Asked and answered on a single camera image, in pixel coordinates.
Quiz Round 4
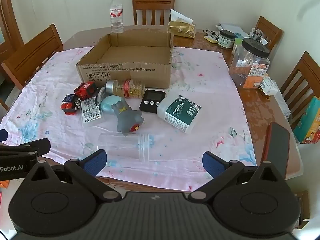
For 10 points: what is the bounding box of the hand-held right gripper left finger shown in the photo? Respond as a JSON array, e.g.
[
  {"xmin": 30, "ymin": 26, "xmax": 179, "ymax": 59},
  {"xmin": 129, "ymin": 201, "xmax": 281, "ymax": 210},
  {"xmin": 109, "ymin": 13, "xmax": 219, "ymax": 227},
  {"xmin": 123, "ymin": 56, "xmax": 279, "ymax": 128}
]
[{"xmin": 24, "ymin": 149, "xmax": 119, "ymax": 202}]

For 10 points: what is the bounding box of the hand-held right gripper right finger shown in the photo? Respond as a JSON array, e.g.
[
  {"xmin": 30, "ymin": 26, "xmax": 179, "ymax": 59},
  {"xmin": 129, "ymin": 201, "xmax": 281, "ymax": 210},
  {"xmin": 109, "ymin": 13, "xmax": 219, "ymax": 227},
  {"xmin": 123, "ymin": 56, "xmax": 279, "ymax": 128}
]
[{"xmin": 189, "ymin": 152, "xmax": 285, "ymax": 200}]

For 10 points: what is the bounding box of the clear plastic jar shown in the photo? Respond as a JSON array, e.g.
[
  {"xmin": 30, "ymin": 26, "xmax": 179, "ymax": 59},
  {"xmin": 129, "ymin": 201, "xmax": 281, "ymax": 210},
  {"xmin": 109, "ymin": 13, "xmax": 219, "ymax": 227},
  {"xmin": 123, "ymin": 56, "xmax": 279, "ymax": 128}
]
[{"xmin": 97, "ymin": 132, "xmax": 153, "ymax": 162}]

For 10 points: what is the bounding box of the labelled clear plastic case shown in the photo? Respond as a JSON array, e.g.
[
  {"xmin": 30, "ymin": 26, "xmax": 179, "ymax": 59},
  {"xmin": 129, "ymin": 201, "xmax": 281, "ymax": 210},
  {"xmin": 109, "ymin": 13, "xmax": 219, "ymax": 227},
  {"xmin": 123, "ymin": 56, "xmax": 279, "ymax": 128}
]
[{"xmin": 80, "ymin": 97, "xmax": 107, "ymax": 127}]

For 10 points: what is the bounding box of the grey rubber animal toy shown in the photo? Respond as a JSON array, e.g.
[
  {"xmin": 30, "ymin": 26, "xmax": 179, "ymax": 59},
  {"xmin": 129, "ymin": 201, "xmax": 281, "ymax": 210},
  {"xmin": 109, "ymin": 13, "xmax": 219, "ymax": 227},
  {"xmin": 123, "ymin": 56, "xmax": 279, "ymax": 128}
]
[{"xmin": 111, "ymin": 97, "xmax": 145, "ymax": 137}]

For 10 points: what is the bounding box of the white bottle with green label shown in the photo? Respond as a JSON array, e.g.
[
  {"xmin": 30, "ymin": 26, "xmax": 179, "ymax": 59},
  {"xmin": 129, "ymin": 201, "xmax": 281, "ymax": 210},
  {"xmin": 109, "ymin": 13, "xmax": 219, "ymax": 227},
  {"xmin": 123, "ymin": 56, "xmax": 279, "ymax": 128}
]
[{"xmin": 157, "ymin": 95, "xmax": 202, "ymax": 133}]

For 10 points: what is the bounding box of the red toy car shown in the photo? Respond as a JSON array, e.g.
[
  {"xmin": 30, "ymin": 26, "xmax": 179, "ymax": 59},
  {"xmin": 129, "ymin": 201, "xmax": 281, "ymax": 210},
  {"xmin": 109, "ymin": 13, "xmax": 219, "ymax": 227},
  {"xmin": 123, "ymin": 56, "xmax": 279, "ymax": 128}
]
[{"xmin": 74, "ymin": 81, "xmax": 98, "ymax": 102}]

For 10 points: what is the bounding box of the cardboard box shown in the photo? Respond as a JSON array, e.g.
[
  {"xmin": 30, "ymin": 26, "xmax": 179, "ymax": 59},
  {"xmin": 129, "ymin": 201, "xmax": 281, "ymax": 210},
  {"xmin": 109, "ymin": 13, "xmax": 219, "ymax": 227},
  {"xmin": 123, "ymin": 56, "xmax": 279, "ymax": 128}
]
[{"xmin": 76, "ymin": 29, "xmax": 174, "ymax": 89}]

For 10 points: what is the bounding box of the light blue round case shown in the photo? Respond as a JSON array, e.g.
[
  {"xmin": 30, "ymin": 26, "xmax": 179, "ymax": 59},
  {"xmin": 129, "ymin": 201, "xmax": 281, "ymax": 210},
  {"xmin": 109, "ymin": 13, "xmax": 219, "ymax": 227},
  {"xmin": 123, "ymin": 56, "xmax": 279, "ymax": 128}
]
[{"xmin": 99, "ymin": 95, "xmax": 123, "ymax": 114}]

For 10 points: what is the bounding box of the phone in red case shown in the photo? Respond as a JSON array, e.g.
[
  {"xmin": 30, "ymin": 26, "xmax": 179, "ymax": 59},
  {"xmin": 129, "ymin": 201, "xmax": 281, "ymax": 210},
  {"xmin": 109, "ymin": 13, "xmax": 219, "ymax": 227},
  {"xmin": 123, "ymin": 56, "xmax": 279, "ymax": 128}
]
[{"xmin": 261, "ymin": 122, "xmax": 290, "ymax": 178}]

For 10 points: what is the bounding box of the pink floral cloth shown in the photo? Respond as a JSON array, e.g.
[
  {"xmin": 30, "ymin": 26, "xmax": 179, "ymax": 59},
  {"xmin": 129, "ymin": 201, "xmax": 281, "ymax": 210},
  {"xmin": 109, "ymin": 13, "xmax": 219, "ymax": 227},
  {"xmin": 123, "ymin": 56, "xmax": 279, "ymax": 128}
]
[{"xmin": 0, "ymin": 46, "xmax": 258, "ymax": 192}]

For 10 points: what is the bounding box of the capsule bottle with silver cap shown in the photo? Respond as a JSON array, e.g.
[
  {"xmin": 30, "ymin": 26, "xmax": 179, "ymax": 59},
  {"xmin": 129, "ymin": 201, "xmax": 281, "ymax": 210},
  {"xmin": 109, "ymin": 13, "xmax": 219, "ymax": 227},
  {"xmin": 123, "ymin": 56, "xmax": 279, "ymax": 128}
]
[{"xmin": 105, "ymin": 79, "xmax": 146, "ymax": 98}]

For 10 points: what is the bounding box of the white plastic bin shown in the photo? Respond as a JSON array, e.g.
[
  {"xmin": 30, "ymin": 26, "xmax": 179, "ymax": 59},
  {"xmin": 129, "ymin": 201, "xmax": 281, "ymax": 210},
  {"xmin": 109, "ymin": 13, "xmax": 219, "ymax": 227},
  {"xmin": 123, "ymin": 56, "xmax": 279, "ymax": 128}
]
[{"xmin": 260, "ymin": 130, "xmax": 304, "ymax": 180}]

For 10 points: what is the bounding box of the wooden dining chair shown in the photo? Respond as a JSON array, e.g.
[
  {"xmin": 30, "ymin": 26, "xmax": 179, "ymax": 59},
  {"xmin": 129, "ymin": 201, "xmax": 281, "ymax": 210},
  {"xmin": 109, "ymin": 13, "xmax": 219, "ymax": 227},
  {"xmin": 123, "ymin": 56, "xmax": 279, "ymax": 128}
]
[
  {"xmin": 1, "ymin": 24, "xmax": 64, "ymax": 90},
  {"xmin": 255, "ymin": 16, "xmax": 283, "ymax": 52},
  {"xmin": 132, "ymin": 0, "xmax": 175, "ymax": 26},
  {"xmin": 280, "ymin": 51, "xmax": 320, "ymax": 130}
]

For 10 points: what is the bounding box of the small white carton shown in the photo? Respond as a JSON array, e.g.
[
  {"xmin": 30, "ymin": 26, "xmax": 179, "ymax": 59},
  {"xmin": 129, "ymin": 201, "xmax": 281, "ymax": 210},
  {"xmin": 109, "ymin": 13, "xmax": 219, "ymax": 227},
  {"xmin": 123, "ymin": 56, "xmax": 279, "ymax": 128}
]
[{"xmin": 259, "ymin": 76, "xmax": 279, "ymax": 95}]

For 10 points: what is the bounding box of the brown cardboard carton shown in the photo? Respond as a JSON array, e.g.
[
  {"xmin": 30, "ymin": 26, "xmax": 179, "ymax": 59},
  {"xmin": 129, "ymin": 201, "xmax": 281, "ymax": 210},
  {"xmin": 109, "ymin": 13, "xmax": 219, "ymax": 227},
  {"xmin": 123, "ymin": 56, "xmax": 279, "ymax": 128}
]
[{"xmin": 295, "ymin": 190, "xmax": 310, "ymax": 229}]

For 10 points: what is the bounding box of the large jar with black lid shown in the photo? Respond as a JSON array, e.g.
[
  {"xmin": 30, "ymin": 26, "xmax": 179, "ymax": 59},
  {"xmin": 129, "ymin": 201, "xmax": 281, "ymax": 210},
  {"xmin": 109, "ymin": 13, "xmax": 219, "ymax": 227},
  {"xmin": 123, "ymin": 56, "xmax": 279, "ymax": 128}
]
[{"xmin": 229, "ymin": 37, "xmax": 271, "ymax": 88}]

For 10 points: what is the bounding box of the colourful printed box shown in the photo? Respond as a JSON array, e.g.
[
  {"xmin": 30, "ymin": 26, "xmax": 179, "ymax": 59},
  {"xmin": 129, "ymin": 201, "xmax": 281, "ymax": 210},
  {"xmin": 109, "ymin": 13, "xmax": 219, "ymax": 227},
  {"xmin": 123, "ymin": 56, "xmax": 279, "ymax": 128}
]
[{"xmin": 292, "ymin": 97, "xmax": 320, "ymax": 144}]

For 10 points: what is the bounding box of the small green-lid container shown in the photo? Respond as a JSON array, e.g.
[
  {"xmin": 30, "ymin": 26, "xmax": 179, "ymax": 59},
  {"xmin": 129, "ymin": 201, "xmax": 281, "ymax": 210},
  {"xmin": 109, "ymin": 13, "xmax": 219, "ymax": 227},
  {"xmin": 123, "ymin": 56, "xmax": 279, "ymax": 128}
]
[{"xmin": 232, "ymin": 39, "xmax": 244, "ymax": 55}]

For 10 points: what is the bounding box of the small jar with black lid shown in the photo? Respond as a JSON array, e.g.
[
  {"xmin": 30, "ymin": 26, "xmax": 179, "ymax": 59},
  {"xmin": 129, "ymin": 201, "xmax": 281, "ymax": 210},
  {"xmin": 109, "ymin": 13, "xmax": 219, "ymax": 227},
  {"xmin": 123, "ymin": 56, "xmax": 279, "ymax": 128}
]
[{"xmin": 217, "ymin": 29, "xmax": 236, "ymax": 48}]

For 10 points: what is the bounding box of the gold tissue pack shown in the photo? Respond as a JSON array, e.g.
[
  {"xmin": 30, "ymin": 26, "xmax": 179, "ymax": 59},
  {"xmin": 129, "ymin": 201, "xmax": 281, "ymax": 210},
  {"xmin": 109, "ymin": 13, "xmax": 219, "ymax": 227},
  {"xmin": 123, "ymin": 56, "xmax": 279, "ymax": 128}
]
[{"xmin": 167, "ymin": 9, "xmax": 196, "ymax": 39}]

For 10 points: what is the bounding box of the clear plastic water bottle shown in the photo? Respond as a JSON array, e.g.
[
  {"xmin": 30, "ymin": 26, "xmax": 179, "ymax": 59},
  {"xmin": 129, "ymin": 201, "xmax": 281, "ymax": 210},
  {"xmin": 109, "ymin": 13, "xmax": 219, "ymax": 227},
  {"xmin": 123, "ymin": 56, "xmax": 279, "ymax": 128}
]
[{"xmin": 110, "ymin": 0, "xmax": 124, "ymax": 33}]

